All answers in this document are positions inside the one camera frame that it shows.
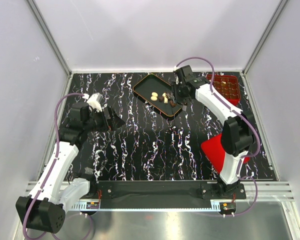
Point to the dark green gold-rimmed tray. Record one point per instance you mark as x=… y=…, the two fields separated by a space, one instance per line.
x=154 y=90

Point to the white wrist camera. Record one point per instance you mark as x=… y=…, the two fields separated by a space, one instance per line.
x=94 y=101
x=184 y=74

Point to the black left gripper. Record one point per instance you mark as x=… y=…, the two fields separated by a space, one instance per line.
x=112 y=123

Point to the aluminium frame post right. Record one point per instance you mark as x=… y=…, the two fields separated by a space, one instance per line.
x=266 y=33

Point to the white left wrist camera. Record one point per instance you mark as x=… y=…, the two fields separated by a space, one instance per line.
x=94 y=101

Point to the aluminium frame post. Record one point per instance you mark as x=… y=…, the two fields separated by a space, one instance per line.
x=48 y=35
x=266 y=33

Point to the aluminium front rail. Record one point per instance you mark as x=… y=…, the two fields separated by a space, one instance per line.
x=262 y=191

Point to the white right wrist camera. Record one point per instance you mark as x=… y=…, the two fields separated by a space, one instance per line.
x=184 y=74

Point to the dark round chocolate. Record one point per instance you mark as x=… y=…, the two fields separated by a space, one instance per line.
x=161 y=99

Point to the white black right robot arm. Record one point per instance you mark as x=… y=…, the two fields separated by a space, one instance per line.
x=233 y=120

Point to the red box lid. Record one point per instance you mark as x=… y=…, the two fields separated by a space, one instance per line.
x=215 y=149

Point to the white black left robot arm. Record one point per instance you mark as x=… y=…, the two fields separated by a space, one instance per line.
x=45 y=207

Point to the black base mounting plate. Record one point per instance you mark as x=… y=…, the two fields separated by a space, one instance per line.
x=158 y=196

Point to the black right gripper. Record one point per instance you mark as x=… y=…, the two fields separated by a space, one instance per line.
x=179 y=100

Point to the white oval chocolate lower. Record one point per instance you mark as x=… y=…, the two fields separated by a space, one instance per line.
x=153 y=98

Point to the red chocolate box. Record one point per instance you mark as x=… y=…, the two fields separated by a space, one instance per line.
x=231 y=90

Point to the aluminium frame post left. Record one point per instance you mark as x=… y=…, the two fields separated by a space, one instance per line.
x=48 y=35

